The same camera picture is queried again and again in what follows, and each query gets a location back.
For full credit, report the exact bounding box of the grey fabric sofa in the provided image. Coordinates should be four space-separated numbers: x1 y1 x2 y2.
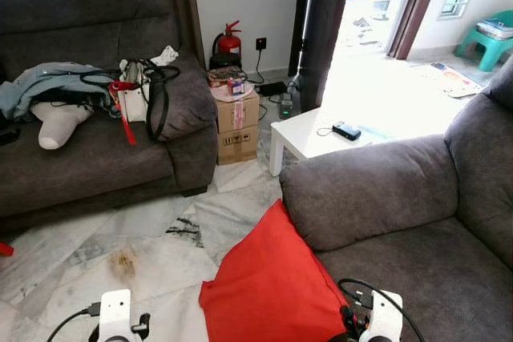
0 0 219 235
279 58 513 342

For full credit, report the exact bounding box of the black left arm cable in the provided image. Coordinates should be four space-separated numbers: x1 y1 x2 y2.
46 303 102 342

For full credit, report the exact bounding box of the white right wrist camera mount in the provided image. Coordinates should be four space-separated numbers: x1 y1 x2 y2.
362 289 404 342

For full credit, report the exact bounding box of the grey power strip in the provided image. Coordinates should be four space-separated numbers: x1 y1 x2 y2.
278 92 297 119

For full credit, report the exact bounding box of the white cloth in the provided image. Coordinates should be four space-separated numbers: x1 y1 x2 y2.
149 45 180 67

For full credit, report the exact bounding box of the teal plastic stool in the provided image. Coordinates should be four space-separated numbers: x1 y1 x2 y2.
455 10 513 72

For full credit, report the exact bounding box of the brown patterned snack packet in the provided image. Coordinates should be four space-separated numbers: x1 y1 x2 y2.
207 66 248 87

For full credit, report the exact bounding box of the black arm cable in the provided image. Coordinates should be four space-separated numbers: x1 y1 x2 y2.
337 278 426 342
46 303 102 342

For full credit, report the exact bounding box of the red tassel strap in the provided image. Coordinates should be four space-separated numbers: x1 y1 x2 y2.
108 79 139 146

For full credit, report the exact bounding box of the cardboard box with arrow marks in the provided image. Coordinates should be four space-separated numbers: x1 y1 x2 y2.
216 124 260 166

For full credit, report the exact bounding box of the cardboard box with pink tape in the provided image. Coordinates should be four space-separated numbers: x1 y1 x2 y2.
213 88 261 135

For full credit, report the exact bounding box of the small black device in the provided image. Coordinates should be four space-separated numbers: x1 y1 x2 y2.
332 121 362 142

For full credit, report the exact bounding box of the black power adapter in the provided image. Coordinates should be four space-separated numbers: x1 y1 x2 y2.
256 81 288 97

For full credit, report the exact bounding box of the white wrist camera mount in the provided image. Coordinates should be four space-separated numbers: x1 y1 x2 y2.
96 288 134 342
362 289 404 342

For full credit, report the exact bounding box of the beige stuffed cushion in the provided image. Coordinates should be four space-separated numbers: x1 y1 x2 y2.
30 102 94 151

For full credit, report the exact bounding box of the grey-blue jacket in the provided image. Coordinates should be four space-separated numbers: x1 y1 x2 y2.
0 62 115 123

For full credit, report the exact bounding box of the stack of books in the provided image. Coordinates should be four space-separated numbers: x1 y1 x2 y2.
476 20 513 41

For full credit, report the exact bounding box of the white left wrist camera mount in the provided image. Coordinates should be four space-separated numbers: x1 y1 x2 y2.
96 288 134 342

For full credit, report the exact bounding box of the dark door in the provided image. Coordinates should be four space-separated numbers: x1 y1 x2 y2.
289 0 357 112

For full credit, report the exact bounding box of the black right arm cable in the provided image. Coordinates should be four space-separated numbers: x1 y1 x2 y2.
337 278 426 342

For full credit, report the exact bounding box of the white low table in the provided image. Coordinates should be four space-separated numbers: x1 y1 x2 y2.
269 106 418 177

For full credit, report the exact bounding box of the white handbag with black straps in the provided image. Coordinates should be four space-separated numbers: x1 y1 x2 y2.
80 57 182 143

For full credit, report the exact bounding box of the pink plastic bag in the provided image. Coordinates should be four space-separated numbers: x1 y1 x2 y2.
210 82 251 103

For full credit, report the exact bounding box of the printed floor mat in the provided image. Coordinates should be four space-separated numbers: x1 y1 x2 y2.
431 62 487 99

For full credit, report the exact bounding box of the red pillow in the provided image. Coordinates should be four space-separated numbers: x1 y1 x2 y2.
198 199 349 342

